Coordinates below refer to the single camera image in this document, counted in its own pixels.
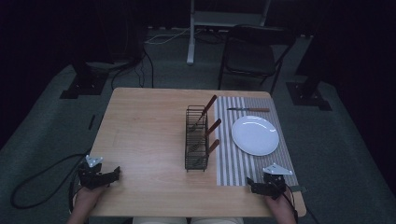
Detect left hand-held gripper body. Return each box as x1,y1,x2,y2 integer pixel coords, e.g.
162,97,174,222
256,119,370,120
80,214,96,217
77,154,106,190

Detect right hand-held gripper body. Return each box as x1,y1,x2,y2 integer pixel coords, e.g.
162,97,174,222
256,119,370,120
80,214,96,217
262,162,294,201

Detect person's left hand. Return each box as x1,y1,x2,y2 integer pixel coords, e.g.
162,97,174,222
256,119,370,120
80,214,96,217
73,184,107,218

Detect person's right hand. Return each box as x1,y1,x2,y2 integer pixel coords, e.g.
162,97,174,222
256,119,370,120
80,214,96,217
264,191,297,222

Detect grey striped placemat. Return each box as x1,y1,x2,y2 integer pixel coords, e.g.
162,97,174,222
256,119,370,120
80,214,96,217
214,95,300,188

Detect white round plate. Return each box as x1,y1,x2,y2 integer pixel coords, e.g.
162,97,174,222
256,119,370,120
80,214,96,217
231,115,280,157

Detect small black floor object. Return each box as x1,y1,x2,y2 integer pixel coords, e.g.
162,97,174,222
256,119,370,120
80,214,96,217
87,114,97,132

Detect black stand base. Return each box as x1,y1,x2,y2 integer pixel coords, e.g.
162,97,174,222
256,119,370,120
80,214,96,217
285,71,333,112
59,59,109,101

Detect black folding chair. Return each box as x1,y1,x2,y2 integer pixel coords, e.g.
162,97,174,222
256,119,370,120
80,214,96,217
217,23,297,97

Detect white metal stand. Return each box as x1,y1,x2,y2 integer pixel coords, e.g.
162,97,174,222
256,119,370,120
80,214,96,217
186,0,273,65

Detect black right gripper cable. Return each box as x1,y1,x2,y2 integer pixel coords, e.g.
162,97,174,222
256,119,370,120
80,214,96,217
274,180,301,224

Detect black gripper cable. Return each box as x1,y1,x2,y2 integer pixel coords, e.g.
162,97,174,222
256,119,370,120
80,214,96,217
9,151,92,210
274,180,301,224

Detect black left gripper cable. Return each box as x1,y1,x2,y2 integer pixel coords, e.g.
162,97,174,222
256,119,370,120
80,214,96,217
9,151,92,210

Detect wooden-handled cutlery piece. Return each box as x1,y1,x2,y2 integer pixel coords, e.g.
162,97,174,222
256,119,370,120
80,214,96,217
190,94,219,133
189,118,223,153
191,138,221,166

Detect black wire cutlery rack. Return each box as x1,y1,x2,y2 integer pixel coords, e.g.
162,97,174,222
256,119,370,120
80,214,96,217
184,105,210,173

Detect wooden-handled table knife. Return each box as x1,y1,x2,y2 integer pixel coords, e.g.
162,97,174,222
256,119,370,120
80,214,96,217
226,106,271,113

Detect black floor cables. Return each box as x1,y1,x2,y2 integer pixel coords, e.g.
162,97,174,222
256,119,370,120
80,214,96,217
110,46,156,91

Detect white floor cable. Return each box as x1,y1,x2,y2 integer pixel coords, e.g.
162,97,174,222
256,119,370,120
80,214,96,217
144,27,207,46

